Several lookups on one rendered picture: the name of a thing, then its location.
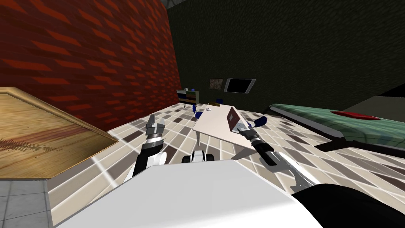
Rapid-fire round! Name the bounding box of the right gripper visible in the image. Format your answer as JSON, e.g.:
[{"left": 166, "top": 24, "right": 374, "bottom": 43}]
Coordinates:
[{"left": 235, "top": 125, "right": 254, "bottom": 139}]

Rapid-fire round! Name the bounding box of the wooden framed panel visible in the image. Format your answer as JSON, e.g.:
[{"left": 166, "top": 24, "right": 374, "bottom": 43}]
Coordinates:
[{"left": 0, "top": 86, "right": 119, "bottom": 181}]

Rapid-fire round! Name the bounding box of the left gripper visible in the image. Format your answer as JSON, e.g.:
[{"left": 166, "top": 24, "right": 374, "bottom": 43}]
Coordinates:
[{"left": 145, "top": 114, "right": 166, "bottom": 138}]

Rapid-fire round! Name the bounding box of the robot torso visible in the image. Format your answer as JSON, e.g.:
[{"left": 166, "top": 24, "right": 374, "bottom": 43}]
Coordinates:
[{"left": 55, "top": 150, "right": 324, "bottom": 228}]

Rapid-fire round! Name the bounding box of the white table with red laptop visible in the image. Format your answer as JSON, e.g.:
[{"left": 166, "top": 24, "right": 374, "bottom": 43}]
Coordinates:
[{"left": 191, "top": 102, "right": 257, "bottom": 151}]

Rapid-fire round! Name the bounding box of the green bed with red pillow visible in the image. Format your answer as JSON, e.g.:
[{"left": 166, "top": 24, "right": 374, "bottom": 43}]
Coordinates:
[{"left": 262, "top": 103, "right": 405, "bottom": 159}]

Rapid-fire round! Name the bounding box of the low shelf with books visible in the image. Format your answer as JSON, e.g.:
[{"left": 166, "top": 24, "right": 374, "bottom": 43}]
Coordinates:
[{"left": 176, "top": 88, "right": 200, "bottom": 105}]

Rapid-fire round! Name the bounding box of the black screen with white frame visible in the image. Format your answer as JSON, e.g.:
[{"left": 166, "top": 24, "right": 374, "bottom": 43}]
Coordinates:
[{"left": 224, "top": 78, "right": 257, "bottom": 94}]

